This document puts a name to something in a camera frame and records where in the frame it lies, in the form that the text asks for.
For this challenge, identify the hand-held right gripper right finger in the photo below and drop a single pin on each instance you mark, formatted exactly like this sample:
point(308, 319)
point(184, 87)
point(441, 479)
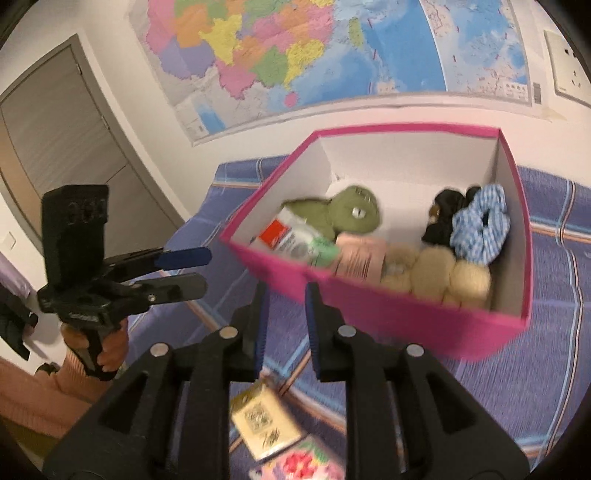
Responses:
point(311, 323)

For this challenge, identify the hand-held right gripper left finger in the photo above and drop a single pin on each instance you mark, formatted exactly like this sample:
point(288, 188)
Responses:
point(262, 323)

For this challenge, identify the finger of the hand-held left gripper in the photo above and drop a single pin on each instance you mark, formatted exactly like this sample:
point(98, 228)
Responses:
point(180, 257)
point(180, 287)

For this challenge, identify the green tissue packet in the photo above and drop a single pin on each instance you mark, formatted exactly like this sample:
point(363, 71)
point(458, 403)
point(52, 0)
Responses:
point(323, 253)

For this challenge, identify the pink tissue packet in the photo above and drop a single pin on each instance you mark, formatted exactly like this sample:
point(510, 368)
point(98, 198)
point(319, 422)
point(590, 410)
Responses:
point(360, 258)

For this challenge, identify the pink cardboard box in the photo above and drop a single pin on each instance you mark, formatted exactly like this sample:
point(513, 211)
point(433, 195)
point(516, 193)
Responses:
point(392, 318)

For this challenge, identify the yellow tissue packet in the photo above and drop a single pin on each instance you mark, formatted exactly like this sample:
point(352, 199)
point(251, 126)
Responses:
point(263, 422)

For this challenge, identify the green plush turtle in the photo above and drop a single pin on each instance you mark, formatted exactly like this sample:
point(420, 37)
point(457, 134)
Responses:
point(351, 212)

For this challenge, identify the black scrunchie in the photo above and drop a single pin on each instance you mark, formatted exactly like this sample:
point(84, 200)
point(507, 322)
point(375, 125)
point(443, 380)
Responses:
point(445, 212)

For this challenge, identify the blue gingham scrunchie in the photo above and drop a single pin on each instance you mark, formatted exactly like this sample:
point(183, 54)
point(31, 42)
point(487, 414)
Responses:
point(475, 240)

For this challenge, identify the person's left forearm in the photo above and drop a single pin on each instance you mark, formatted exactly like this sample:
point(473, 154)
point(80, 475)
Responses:
point(41, 401)

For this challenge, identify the person's left hand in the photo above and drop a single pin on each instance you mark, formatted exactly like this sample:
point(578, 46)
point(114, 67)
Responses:
point(117, 348)

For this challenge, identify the grey wardrobe door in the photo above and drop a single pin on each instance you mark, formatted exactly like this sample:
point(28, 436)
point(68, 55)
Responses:
point(60, 138)

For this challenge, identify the dark cloth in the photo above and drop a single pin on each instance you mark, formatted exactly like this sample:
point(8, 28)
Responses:
point(16, 323)

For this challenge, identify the floral tissue packet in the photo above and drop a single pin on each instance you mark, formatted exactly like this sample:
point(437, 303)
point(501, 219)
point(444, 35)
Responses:
point(300, 464)

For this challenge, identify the blue plaid bed sheet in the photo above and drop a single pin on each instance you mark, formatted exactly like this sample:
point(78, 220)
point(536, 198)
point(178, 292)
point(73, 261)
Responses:
point(554, 369)

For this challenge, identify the small white wall switch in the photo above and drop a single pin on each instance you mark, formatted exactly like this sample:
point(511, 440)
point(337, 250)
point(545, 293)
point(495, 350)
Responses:
point(10, 240)

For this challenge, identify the colourful wall map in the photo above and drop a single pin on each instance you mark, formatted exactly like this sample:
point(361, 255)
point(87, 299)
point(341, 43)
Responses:
point(323, 55)

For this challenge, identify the large white wall socket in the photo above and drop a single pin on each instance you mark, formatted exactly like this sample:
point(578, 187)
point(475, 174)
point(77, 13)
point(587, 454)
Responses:
point(570, 69)

